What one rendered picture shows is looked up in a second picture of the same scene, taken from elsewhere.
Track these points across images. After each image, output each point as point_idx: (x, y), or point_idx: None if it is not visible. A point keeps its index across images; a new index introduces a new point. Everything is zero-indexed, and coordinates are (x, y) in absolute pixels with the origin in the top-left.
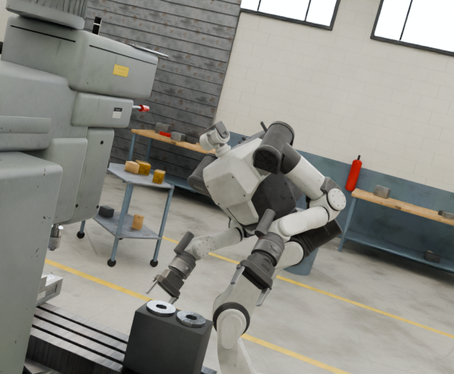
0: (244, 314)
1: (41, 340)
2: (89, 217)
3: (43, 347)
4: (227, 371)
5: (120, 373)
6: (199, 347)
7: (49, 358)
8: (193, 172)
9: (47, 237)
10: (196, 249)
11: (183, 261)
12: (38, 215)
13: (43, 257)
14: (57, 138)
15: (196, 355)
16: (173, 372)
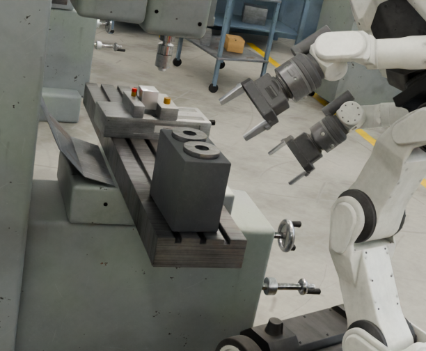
0: (365, 209)
1: (118, 157)
2: (186, 33)
3: (118, 164)
4: (346, 291)
5: (138, 196)
6: (182, 177)
7: (119, 176)
8: None
9: (41, 8)
10: (339, 111)
11: (321, 125)
12: None
13: (40, 28)
14: None
15: (179, 186)
16: (168, 206)
